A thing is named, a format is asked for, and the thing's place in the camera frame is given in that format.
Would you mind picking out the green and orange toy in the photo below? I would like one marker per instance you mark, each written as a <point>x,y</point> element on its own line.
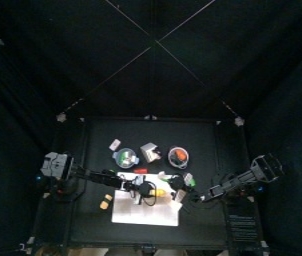
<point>158,192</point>

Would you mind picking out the white frame corner bracket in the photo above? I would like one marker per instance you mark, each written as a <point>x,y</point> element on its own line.
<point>61,116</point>
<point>240,121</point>

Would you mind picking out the orange toy food piece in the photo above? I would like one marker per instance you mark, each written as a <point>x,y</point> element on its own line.
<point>109,197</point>
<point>104,205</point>

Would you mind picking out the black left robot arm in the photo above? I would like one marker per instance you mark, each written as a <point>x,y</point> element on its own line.
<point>101,178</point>

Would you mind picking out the red toy block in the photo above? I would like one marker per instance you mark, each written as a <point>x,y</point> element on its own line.
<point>141,171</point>

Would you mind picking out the green toy leaf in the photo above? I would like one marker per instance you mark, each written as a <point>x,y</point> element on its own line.
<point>193,182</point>

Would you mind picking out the white toy food piece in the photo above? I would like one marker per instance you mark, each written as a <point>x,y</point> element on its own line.
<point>133,160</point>

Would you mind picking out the beige utensil holder block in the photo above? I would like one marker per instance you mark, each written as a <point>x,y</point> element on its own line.
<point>150,152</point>

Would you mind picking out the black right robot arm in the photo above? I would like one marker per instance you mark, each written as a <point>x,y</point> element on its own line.
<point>243,178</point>

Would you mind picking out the white text sticker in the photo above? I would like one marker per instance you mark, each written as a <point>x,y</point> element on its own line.
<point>243,226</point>

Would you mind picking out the white cutting board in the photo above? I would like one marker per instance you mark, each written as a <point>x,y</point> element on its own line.
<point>145,215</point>

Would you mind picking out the white green toy vegetable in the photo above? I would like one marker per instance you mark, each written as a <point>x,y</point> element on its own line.
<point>124,157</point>

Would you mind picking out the blue-grey toy pot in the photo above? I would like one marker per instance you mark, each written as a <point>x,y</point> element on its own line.
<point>126,157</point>

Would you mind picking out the small white box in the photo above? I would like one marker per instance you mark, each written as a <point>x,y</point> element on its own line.
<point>114,144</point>

